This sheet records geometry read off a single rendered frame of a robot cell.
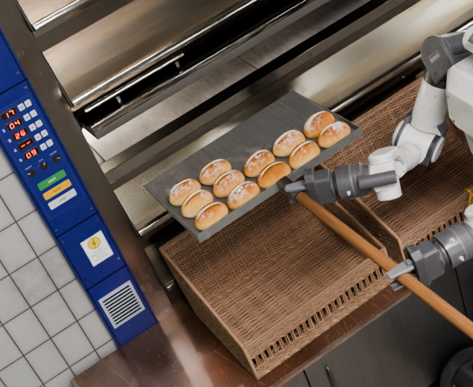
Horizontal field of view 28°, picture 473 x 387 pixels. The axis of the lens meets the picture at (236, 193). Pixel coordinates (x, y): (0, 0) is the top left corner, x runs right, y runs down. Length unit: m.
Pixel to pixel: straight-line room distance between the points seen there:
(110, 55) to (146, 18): 0.15
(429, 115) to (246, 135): 0.54
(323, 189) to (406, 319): 0.80
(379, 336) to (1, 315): 1.19
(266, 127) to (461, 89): 0.66
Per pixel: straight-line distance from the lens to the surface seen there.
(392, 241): 3.09
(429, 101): 2.66
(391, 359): 3.23
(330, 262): 3.23
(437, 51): 2.58
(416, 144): 2.70
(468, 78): 2.45
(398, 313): 3.13
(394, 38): 3.38
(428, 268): 2.23
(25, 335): 3.16
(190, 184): 2.67
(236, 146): 2.81
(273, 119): 2.86
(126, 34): 2.84
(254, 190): 2.58
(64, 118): 2.85
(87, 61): 2.81
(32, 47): 2.74
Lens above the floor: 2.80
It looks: 37 degrees down
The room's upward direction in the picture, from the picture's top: 22 degrees counter-clockwise
